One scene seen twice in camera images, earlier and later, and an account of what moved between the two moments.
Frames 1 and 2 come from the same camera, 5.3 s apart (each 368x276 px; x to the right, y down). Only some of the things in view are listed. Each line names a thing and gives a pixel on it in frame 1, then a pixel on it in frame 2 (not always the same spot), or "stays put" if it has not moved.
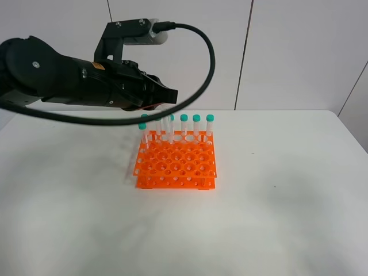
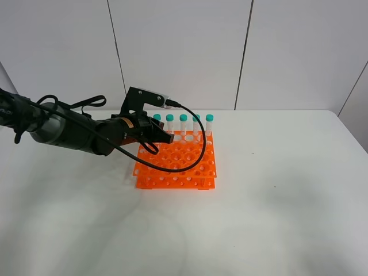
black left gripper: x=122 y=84 to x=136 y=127
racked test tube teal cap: x=196 y=119 stays put
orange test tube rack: x=176 y=159 stays put
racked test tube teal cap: x=210 y=118 stays put
